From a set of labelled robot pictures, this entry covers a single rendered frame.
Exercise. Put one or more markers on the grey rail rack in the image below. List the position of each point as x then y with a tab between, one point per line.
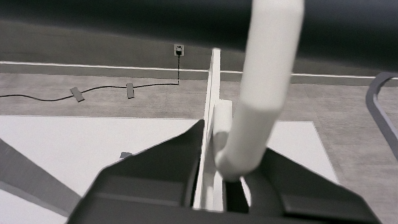
352	33

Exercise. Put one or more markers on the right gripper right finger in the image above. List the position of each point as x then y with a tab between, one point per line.
283	188

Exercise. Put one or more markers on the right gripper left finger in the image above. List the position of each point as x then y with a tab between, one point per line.
164	171

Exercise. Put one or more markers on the white wire hanger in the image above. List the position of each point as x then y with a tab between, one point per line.
235	150

